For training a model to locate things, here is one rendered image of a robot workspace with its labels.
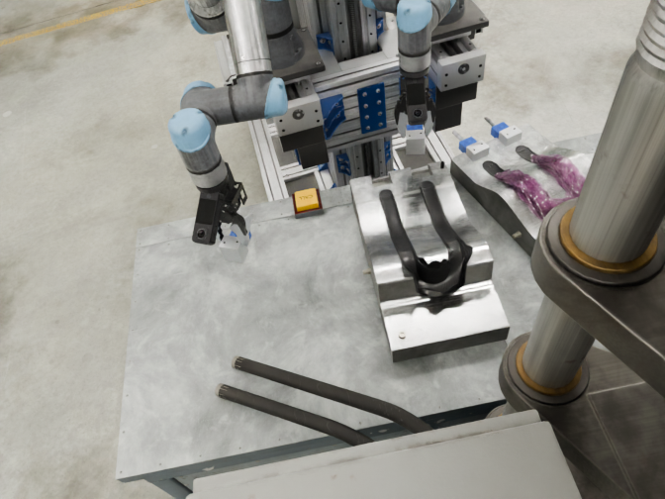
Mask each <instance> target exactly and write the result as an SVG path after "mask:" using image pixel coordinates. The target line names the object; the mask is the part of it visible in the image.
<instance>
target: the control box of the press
mask: <svg viewBox="0 0 665 499"><path fill-rule="evenodd" d="M186 499H582V498H581V495H580V493H579V490H578V488H577V486H576V483H575V481H574V479H573V476H572V474H571V471H570V469H569V467H568V464H567V462H566V459H565V457H564V455H563V452H562V450H561V448H560V445H559V443H558V441H557V439H556V437H555V434H554V432H553V429H552V427H551V425H550V424H549V422H544V421H543V422H541V420H540V418H539V415H538V413H537V411H536V410H528V411H523V412H518V413H514V414H510V415H505V416H500V417H495V418H490V419H485V420H480V421H476V422H471V423H466V424H461V425H456V426H451V427H446V428H442V429H437V430H432V431H427V432H422V433H417V434H412V435H408V436H403V437H398V438H394V439H389V440H384V441H379V442H375V443H370V444H365V445H360V446H355V447H350V448H345V449H337V450H332V451H327V452H322V453H317V454H312V455H308V456H303V457H298V458H293V459H288V460H283V461H278V462H274V463H269V464H264V465H260V466H255V467H250V468H245V469H241V470H236V471H231V472H226V473H221V474H216V475H211V476H207V477H202V478H197V479H195V480H194V481H193V494H190V495H188V496H187V497H186Z"/></svg>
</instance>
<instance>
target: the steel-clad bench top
mask: <svg viewBox="0 0 665 499"><path fill-rule="evenodd" d="M446 166H447V168H448V171H449V173H450V164H447V165H446ZM450 175H451V178H452V180H453V182H454V186H455V188H456V190H457V193H458V195H459V198H460V200H461V203H462V205H463V208H464V210H465V213H466V215H467V217H468V219H469V221H470V222H471V224H472V225H473V226H474V227H475V228H476V230H477V231H478V232H479V233H480V234H481V235H482V237H483V238H484V240H485V241H486V243H487V245H488V247H489V250H490V252H491V255H492V258H493V260H494V264H493V273H492V282H493V285H494V288H495V291H496V293H497V295H498V298H499V300H500V303H501V305H502V307H503V310H504V312H505V314H506V317H507V319H508V322H509V324H510V330H509V333H508V337H507V339H506V340H502V341H498V342H493V343H488V344H483V345H479V346H474V347H469V348H465V349H456V350H451V351H446V352H441V353H437V354H432V355H427V356H422V357H417V358H412V359H408V360H403V361H398V362H393V360H392V356H391V353H390V349H389V345H388V341H387V337H386V333H385V329H384V325H383V321H382V317H381V313H380V309H379V305H378V301H377V297H376V293H375V289H374V285H373V282H372V278H371V274H363V271H362V270H364V269H367V268H369V266H368V262H367V258H366V254H365V250H364V246H363V242H362V238H361V235H360V231H359V227H358V223H357V219H356V215H355V211H354V207H353V203H352V197H351V190H350V185H345V186H340V188H339V187H336V188H331V189H327V190H322V191H320V194H321V199H322V204H323V209H324V214H319V215H314V216H310V217H305V218H300V219H296V217H295V213H294V206H293V200H292V197H288V198H283V199H279V200H274V201H269V202H264V203H259V204H254V205H250V206H245V207H240V208H239V209H238V211H237V213H238V214H241V215H242V216H243V217H244V218H245V217H246V216H247V215H248V213H252V215H253V216H252V218H251V225H250V229H249V230H250V232H251V238H250V240H249V243H248V246H247V249H248V254H247V256H246V258H245V260H244V263H242V262H236V261H230V260H225V259H224V257H223V255H222V253H221V251H220V248H219V245H220V243H221V242H220V241H219V240H218V239H216V242H215V244H214V245H212V246H208V245H202V244H197V243H194V242H193V241H192V235H193V230H194V224H195V219H196V217H193V218H188V219H183V220H179V221H174V222H169V223H164V224H159V225H154V226H150V227H145V228H140V229H138V233H137V244H136V255H135V266H134V278H133V289H132V300H131V312H130V322H129V333H128V344H127V356H126V367H125V378H124V389H123V401H122V412H121V423H120V433H119V445H118V456H117V467H116V478H115V479H116V480H117V479H121V478H126V477H131V476H136V475H141V474H146V473H151V472H155V471H160V470H164V469H169V468H174V467H179V466H184V465H188V464H193V463H198V462H203V461H208V460H213V459H217V458H222V457H227V456H232V455H237V454H242V453H247V452H251V451H256V450H261V449H270V448H275V447H280V446H284V445H289V444H294V443H298V442H303V441H308V440H313V439H317V438H322V437H327V436H329V435H327V434H324V433H322V432H319V431H316V430H313V429H310V428H307V427H304V426H301V425H298V424H295V423H292V422H289V421H287V420H284V419H281V418H278V417H275V416H272V415H269V414H266V413H263V412H260V411H257V410H255V409H252V408H249V407H246V406H243V405H240V404H238V403H235V402H232V401H229V400H226V399H224V398H221V397H218V396H216V394H215V389H216V387H217V385H218V384H220V383H223V384H226V385H229V386H231V387H234V388H237V389H240V390H243V391H246V392H249V393H253V394H256V395H259V396H262V397H265V398H268V399H271V400H274V401H277V402H280V403H283V404H286V405H289V406H292V407H295V408H298V409H301V410H304V411H307V412H311V413H314V414H317V415H320V416H323V417H326V418H329V419H332V420H334V421H337V422H340V423H342V424H344V425H347V426H349V427H351V428H353V429H354V430H361V429H366V428H371V427H376V426H381V425H385V424H390V423H395V422H393V421H390V420H388V419H386V418H383V417H380V416H378V415H375V414H372V413H369V412H366V411H362V410H359V409H356V408H353V407H350V406H347V405H344V404H341V403H338V402H335V401H333V400H330V399H327V398H324V397H320V396H317V395H314V394H311V393H308V392H305V391H302V390H299V389H296V388H293V387H290V386H287V385H284V384H281V383H278V382H274V381H271V380H268V379H265V378H262V377H259V376H256V375H253V374H250V373H247V372H244V371H241V370H238V369H235V368H232V360H233V358H234V357H235V356H236V355H238V356H241V357H245V358H248V359H251V360H254V361H258V362H261V363H264V364H267V365H271V366H274V367H277V368H280V369H284V370H287V371H290V372H293V373H297V374H300V375H303V376H306V377H310V378H313V379H316V380H320V381H322V382H325V383H328V384H332V385H335V386H338V387H341V388H345V389H348V390H351V391H354V392H358V393H361V394H364V395H367V396H371V397H374V398H377V399H380V400H383V401H386V402H389V403H392V404H394V405H396V406H399V407H401V408H403V409H405V410H407V411H408V412H410V413H412V414H414V415H415V416H417V417H423V416H428V415H433V414H438V413H443V412H448V411H452V410H457V409H462V408H467V407H472V406H477V405H481V404H486V403H491V402H496V401H501V400H506V398H505V397H504V395H503V393H502V391H501V388H500V384H499V368H500V365H501V361H502V358H503V355H504V352H505V349H506V347H507V346H508V345H509V343H510V342H511V341H512V340H513V339H515V338H516V337H517V336H519V335H521V334H524V333H527V332H530V331H532V328H533V325H534V322H535V320H536V317H537V314H538V311H539V308H540V305H541V303H542V300H543V297H544V293H543V292H542V291H541V289H540V288H539V286H538V285H537V283H536V282H535V280H534V277H533V273H532V270H531V257H530V256H529V255H528V254H527V253H526V252H525V250H524V249H523V248H522V247H521V246H520V245H519V244H518V243H517V242H516V241H515V240H514V239H513V238H512V237H511V236H510V235H509V234H508V233H507V232H506V231H505V230H504V229H503V227H502V226H501V225H500V224H499V223H498V222H497V221H496V220H495V219H494V218H493V217H492V216H491V215H490V214H489V213H488V212H487V211H486V210H485V209H484V208H483V207H482V206H481V204H480V203H479V202H478V201H477V200H476V199H475V198H474V197H473V196H472V195H471V194H470V193H469V192H468V191H467V190H466V189H465V188H464V187H463V186H462V185H461V184H460V183H459V182H458V180H457V179H456V178H455V177H454V176H453V175H452V174H451V173H450ZM340 191H341V192H340ZM341 195H342V196H341ZM342 200H343V201H342ZM343 204H344V205H343Z"/></svg>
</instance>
